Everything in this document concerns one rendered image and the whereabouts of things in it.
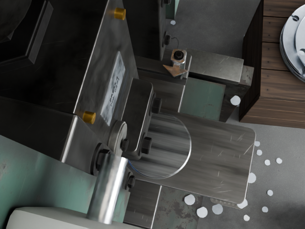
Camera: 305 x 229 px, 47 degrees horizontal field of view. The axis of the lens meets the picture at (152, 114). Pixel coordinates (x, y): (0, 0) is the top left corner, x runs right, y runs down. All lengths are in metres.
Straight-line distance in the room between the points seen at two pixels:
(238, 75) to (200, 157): 0.28
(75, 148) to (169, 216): 0.62
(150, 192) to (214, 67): 0.33
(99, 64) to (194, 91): 0.53
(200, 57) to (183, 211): 0.36
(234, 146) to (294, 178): 0.87
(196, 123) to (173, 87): 0.13
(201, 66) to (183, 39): 0.75
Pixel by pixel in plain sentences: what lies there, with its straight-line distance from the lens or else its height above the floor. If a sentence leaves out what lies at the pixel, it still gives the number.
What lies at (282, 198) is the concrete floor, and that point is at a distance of 1.50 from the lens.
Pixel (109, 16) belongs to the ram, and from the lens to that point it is 0.32.
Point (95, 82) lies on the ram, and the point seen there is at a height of 1.14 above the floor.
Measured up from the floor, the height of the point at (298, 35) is 0.40.
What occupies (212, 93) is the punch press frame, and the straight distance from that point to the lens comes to 0.83.
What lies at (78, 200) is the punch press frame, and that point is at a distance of 0.17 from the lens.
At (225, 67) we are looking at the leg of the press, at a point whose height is 0.64.
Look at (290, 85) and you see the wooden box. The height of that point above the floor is 0.35.
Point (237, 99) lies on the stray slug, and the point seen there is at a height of 0.65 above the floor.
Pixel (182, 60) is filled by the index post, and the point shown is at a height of 0.79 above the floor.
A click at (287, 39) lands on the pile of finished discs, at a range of 1.22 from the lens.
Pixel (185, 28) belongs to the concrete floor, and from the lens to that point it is 1.62.
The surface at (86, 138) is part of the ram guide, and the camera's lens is 0.19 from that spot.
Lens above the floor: 1.43
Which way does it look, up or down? 75 degrees down
